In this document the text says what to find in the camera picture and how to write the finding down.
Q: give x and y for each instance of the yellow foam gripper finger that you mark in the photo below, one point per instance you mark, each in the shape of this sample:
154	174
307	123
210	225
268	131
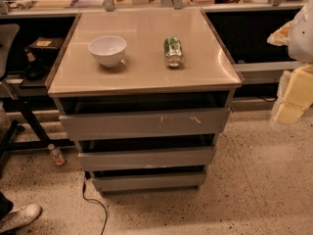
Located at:
294	96

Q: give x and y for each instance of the grey bottom drawer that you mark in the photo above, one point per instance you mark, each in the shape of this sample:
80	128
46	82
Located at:
145	182

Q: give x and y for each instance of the grey drawer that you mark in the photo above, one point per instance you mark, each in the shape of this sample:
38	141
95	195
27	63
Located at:
144	124
147	158
145	182

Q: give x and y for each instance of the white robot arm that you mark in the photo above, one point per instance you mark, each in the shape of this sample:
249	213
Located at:
297	35

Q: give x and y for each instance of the grey top drawer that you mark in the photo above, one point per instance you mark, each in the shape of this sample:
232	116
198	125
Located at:
144	124

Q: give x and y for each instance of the grey middle drawer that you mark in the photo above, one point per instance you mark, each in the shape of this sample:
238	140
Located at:
147	158

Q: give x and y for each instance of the grey drawer cabinet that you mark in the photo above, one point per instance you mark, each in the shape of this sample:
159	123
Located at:
142	82

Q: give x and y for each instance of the green soda can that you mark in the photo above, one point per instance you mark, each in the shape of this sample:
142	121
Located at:
173	53

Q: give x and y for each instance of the white bowl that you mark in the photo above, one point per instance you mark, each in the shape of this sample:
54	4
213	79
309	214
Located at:
108	50

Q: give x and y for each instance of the plastic bottle on floor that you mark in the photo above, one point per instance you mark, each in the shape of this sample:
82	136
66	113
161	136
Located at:
56	154

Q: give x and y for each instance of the black box with label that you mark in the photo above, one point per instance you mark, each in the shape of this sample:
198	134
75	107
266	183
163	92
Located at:
46	45

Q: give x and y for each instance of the black office chair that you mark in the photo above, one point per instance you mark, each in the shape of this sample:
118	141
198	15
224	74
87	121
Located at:
8	33

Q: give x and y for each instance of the white sneaker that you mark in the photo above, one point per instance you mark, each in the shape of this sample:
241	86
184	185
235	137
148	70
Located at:
20	218

